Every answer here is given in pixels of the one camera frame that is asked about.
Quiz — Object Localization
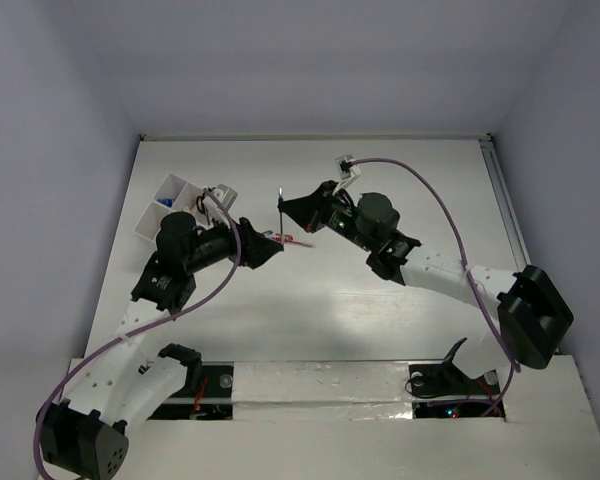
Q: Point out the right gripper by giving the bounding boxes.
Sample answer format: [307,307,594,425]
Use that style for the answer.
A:
[281,178,376,252]

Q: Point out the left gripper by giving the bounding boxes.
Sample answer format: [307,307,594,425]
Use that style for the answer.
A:
[184,208,280,273]

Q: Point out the red gel pen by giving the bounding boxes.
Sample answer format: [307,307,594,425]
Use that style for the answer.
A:
[282,238,315,248]

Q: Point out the blue ballpoint pen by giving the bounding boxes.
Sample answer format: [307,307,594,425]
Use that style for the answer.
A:
[277,186,285,245]

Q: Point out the black handled scissors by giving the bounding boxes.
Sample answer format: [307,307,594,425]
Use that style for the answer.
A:
[195,195,211,224]

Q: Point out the blue correction fluid bottle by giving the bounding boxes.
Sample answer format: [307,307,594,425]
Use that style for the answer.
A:
[157,198,174,208]

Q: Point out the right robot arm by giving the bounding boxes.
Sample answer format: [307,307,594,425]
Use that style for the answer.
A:
[278,181,574,392]

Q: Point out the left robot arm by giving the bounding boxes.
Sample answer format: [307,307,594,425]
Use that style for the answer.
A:
[34,212,283,479]

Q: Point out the white compartment organizer box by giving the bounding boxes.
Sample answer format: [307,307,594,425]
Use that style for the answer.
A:
[134,173,209,242]

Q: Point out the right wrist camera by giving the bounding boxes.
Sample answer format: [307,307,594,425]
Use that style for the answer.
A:
[335,154,361,190]

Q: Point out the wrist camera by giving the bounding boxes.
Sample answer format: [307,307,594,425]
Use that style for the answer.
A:
[205,184,238,210]
[335,154,361,190]

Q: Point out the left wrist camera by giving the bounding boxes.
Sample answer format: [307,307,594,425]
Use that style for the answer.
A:
[205,184,238,210]

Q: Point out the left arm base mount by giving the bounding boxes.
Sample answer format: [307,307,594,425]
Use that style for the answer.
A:
[149,343,234,421]

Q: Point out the aluminium side rail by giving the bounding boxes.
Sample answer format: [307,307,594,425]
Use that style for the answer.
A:
[479,134,561,356]

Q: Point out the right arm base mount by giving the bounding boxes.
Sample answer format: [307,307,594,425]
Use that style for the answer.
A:
[404,338,505,419]

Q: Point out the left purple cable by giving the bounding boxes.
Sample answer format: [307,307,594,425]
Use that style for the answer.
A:
[33,192,242,479]

